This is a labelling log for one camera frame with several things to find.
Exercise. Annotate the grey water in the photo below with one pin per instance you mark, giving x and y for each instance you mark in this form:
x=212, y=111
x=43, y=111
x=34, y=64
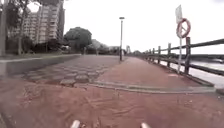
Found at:
x=213, y=75

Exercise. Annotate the street lamp pole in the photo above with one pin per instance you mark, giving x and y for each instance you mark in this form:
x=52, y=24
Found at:
x=121, y=38

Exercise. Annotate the dark wooden railing fence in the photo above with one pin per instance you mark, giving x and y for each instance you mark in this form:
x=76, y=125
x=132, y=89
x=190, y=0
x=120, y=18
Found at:
x=187, y=55

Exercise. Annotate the red hexagon paved path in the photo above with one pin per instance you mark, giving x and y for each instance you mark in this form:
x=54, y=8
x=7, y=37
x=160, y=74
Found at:
x=133, y=106

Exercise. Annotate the tall apartment building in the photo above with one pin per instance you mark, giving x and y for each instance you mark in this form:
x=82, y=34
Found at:
x=45, y=21

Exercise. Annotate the grey cobblestone path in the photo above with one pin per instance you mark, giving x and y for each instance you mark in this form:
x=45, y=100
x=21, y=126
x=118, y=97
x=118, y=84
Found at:
x=76, y=68

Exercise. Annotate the grey kerb strip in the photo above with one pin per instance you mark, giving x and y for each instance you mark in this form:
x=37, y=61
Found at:
x=150, y=88

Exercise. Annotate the trees beside building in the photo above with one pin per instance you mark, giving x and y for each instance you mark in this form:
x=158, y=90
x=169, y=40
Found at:
x=15, y=26

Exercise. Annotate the round dark tree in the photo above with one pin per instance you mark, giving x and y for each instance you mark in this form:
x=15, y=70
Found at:
x=78, y=38

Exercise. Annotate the robot's own part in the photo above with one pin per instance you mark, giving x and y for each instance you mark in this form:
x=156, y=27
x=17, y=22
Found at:
x=75, y=124
x=145, y=125

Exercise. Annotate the grey asphalt road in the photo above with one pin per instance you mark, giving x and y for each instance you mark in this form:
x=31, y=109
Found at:
x=30, y=64

